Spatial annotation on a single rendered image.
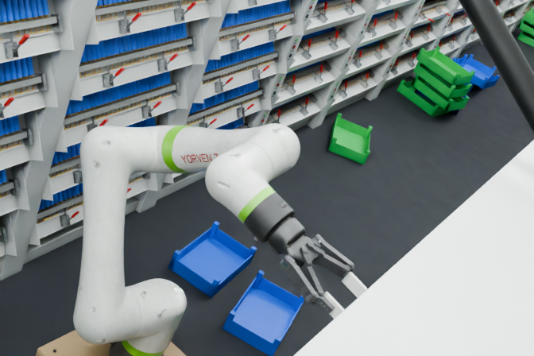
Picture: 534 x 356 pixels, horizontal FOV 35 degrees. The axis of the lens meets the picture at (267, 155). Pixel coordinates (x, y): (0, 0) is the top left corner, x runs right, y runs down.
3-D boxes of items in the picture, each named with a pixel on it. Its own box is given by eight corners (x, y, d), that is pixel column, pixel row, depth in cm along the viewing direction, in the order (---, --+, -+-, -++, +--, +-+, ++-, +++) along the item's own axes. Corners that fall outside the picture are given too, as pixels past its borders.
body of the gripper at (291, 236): (280, 233, 174) (311, 265, 172) (259, 247, 168) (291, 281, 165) (299, 210, 170) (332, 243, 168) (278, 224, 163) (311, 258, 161)
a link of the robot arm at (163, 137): (129, 173, 213) (129, 125, 213) (172, 172, 221) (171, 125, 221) (168, 175, 199) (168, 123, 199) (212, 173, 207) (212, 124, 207)
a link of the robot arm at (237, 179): (189, 187, 175) (200, 159, 166) (231, 157, 182) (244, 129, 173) (234, 235, 172) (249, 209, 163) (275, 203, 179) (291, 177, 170)
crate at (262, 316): (252, 284, 320) (259, 269, 316) (299, 311, 317) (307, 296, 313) (222, 328, 294) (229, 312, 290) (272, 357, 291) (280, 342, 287)
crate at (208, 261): (209, 235, 335) (215, 220, 331) (250, 263, 330) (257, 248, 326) (168, 267, 310) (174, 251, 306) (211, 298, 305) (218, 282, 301)
